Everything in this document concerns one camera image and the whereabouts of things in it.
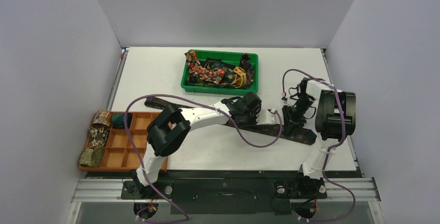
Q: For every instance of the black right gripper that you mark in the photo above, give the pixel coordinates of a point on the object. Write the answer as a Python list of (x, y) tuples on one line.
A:
[(295, 114)]

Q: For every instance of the yellow patterned tie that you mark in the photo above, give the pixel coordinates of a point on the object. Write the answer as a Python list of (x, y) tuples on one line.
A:
[(240, 78)]

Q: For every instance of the dark navy patterned tie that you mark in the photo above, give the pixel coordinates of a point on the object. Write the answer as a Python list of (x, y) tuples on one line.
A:
[(229, 75)]

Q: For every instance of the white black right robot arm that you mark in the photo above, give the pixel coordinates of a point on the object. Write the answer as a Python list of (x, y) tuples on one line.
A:
[(335, 119)]

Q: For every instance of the brown floral rolled tie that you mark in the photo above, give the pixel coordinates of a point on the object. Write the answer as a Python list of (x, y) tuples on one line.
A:
[(98, 135)]

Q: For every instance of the orange compartment tray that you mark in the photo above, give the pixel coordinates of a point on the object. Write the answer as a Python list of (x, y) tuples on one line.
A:
[(122, 147)]

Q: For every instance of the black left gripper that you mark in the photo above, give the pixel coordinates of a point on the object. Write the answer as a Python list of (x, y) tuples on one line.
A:
[(254, 121)]

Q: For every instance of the dark brown blue-patterned tie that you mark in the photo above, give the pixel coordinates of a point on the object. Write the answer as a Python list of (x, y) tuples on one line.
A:
[(303, 136)]

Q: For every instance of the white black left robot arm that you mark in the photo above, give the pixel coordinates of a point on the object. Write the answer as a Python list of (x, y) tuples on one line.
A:
[(166, 133)]

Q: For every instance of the dark teal rolled tie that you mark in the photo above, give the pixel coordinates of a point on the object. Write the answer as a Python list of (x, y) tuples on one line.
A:
[(117, 120)]

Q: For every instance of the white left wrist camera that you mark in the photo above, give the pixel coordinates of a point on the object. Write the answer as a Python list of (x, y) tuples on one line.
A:
[(267, 117)]

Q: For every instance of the colourful rolled tie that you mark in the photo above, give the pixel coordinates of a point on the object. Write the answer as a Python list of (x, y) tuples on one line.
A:
[(102, 117)]

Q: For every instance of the green plastic bin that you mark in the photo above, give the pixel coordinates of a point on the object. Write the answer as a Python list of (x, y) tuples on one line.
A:
[(227, 57)]

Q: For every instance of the red floral patterned tie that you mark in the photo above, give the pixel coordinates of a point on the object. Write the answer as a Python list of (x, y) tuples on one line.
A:
[(205, 74)]

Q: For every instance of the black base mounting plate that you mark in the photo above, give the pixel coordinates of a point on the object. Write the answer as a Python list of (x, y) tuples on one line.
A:
[(280, 202)]

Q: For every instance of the aluminium frame rail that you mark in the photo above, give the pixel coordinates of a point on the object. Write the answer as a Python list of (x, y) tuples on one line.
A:
[(123, 190)]

